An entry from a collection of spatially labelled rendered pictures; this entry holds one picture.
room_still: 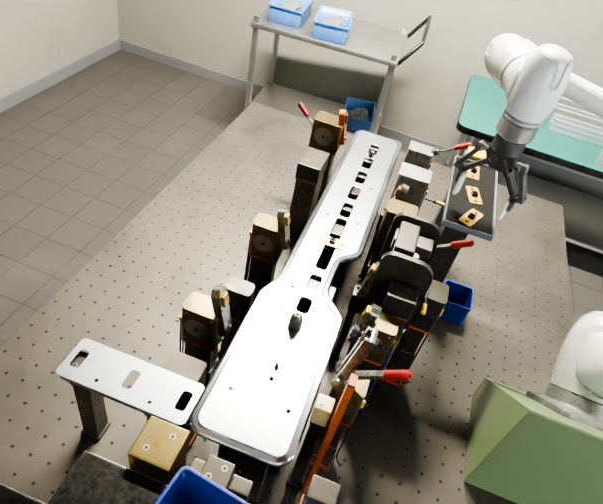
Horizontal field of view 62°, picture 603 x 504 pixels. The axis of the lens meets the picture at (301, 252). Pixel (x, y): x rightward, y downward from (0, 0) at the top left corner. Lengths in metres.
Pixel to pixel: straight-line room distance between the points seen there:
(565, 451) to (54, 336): 1.33
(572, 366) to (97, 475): 1.09
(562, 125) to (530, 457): 2.34
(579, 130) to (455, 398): 2.14
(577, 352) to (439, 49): 2.82
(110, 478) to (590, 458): 0.99
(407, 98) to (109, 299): 2.94
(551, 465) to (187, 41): 3.98
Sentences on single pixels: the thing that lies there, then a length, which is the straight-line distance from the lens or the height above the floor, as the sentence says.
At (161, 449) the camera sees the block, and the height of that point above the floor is 1.06.
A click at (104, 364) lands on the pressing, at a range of 1.16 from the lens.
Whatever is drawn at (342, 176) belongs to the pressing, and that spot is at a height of 1.00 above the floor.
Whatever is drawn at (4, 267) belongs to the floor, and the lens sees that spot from 2.84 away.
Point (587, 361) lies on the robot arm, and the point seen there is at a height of 1.06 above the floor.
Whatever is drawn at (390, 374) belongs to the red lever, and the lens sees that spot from 1.05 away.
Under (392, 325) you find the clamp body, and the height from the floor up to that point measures 1.07.
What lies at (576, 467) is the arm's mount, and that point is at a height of 0.94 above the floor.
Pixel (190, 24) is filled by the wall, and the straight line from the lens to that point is 4.50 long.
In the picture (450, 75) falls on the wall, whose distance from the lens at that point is 3.95.
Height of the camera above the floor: 1.95
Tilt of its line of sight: 42 degrees down
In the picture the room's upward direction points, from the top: 13 degrees clockwise
